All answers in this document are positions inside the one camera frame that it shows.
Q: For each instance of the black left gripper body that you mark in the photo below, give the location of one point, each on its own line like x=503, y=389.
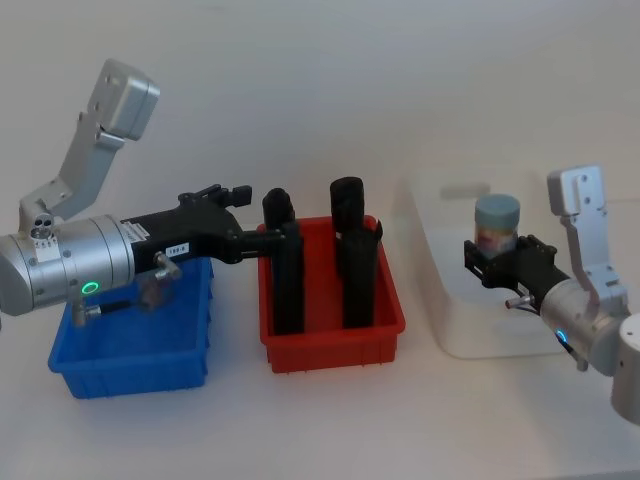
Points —
x=175, y=235

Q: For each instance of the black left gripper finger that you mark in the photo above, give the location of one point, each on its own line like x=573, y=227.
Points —
x=265, y=242
x=220, y=195

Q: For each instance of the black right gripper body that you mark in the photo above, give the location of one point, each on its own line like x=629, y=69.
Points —
x=530, y=277

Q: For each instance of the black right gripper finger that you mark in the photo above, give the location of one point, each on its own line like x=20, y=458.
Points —
x=540, y=249
x=480, y=267

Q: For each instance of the jar with blue-grey lid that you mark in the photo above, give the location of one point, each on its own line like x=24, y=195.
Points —
x=496, y=220

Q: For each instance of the tall black cylinder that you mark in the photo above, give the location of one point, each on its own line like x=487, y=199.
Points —
x=346, y=200
x=357, y=280
x=287, y=295

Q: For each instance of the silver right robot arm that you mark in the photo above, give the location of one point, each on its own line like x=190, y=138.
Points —
x=590, y=305

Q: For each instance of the white plastic bin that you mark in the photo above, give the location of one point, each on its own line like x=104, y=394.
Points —
x=450, y=280

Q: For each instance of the blue plastic bin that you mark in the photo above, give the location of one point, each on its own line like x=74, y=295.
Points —
x=135, y=345

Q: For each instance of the red plastic bin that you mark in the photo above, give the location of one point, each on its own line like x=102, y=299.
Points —
x=330, y=347

